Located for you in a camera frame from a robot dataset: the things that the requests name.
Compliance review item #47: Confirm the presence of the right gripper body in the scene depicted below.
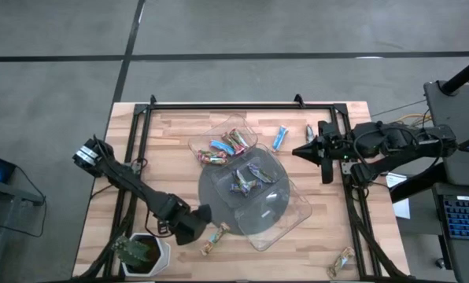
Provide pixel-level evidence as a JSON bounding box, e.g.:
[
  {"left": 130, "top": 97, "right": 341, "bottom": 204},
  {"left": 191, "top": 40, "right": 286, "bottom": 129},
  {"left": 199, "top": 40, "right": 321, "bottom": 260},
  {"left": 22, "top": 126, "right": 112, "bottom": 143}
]
[{"left": 316, "top": 119, "right": 352, "bottom": 185}]

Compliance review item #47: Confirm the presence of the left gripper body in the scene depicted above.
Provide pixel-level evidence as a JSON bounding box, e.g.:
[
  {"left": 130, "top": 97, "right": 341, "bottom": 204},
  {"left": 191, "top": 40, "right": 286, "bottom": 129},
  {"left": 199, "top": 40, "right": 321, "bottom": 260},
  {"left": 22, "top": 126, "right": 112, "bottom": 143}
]
[{"left": 173, "top": 203, "right": 213, "bottom": 247}]

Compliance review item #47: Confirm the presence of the blue white granola bar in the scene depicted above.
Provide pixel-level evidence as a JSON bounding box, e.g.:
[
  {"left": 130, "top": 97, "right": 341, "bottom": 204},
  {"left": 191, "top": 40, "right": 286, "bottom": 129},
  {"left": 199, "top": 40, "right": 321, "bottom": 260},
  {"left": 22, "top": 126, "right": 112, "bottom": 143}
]
[{"left": 271, "top": 124, "right": 290, "bottom": 153}]

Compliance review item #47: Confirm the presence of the red green granola bar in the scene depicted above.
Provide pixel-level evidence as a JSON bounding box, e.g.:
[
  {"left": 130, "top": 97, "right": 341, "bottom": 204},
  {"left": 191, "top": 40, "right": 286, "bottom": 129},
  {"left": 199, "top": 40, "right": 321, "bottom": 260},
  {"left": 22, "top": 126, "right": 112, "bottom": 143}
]
[
  {"left": 197, "top": 156, "right": 228, "bottom": 166},
  {"left": 222, "top": 132, "right": 246, "bottom": 156},
  {"left": 198, "top": 149, "right": 226, "bottom": 159}
]

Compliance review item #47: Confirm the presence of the blue red-ended granola bar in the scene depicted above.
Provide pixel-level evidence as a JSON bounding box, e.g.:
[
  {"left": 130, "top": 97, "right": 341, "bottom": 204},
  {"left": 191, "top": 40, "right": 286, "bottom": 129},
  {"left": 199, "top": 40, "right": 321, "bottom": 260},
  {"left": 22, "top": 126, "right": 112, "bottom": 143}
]
[{"left": 209, "top": 139, "right": 236, "bottom": 156}]

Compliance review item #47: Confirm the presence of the tan green granola bar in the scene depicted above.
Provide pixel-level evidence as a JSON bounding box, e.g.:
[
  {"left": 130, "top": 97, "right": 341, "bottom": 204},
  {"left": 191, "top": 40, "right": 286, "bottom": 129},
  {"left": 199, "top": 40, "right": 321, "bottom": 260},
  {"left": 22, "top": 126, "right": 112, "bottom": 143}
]
[{"left": 327, "top": 246, "right": 356, "bottom": 279}]

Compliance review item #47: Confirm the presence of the white hexagonal plant pot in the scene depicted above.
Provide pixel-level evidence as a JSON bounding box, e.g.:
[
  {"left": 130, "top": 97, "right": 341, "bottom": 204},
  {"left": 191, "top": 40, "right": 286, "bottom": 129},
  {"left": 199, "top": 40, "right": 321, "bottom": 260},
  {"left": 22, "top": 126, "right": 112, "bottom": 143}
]
[{"left": 120, "top": 231, "right": 172, "bottom": 278}]

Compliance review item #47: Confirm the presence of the round grey woven placemat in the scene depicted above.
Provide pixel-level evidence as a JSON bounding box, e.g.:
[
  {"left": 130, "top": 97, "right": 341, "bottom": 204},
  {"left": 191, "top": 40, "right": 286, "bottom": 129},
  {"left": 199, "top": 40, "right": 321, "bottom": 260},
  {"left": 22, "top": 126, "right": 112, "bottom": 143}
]
[{"left": 198, "top": 147, "right": 291, "bottom": 237}]

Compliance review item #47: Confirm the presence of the green cactus plant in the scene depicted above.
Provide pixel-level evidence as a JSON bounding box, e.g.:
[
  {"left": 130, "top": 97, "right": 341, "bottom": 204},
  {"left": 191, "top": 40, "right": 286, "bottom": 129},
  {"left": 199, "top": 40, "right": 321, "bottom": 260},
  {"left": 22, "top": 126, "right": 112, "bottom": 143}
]
[{"left": 111, "top": 234, "right": 153, "bottom": 269}]

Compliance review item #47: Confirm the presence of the black support beam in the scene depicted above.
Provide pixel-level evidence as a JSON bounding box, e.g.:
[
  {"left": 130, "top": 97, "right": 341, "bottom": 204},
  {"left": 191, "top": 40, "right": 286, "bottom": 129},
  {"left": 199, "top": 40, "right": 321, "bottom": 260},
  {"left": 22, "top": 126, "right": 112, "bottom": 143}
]
[{"left": 390, "top": 163, "right": 449, "bottom": 204}]

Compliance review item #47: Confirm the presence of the white paper sheet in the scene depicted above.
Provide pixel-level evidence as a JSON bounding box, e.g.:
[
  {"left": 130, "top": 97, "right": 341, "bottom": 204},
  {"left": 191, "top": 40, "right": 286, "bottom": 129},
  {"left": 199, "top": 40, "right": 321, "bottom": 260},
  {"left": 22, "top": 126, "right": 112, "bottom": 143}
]
[{"left": 384, "top": 172, "right": 412, "bottom": 220}]

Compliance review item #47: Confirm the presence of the grey equipment stand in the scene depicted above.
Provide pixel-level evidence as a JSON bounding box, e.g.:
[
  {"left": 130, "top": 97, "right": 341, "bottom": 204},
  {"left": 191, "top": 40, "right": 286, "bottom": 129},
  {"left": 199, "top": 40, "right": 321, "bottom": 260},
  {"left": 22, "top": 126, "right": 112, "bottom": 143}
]
[{"left": 423, "top": 80, "right": 469, "bottom": 189}]

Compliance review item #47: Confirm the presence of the black pole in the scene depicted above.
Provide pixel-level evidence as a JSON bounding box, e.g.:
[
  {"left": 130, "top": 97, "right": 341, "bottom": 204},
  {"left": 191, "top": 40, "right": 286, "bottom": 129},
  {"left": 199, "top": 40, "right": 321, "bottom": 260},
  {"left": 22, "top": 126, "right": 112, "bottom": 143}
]
[{"left": 441, "top": 53, "right": 469, "bottom": 96}]

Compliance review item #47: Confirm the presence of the backlit keyboard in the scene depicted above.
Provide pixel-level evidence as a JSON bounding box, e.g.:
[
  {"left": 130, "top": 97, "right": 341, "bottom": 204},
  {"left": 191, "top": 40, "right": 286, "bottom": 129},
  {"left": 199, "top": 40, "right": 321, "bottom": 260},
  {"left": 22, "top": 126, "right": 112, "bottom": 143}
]
[{"left": 441, "top": 194, "right": 469, "bottom": 241}]

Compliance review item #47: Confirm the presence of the grey metal cart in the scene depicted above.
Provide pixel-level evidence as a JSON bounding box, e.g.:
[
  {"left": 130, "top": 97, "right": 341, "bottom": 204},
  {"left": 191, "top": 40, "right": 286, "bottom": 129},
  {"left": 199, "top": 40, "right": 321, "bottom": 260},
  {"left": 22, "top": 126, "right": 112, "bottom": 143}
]
[{"left": 0, "top": 176, "right": 46, "bottom": 283}]

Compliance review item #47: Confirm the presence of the yellow cable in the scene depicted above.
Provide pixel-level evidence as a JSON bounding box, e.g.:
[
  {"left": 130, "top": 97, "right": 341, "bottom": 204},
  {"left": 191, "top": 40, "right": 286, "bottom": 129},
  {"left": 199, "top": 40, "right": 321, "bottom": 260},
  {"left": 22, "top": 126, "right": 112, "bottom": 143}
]
[{"left": 395, "top": 112, "right": 432, "bottom": 125}]

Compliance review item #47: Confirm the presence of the black aluminium table frame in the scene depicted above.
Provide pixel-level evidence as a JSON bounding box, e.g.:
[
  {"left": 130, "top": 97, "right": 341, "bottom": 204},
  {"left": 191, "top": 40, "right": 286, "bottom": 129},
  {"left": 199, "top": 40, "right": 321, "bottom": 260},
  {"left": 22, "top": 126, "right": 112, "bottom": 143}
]
[{"left": 75, "top": 94, "right": 411, "bottom": 282}]

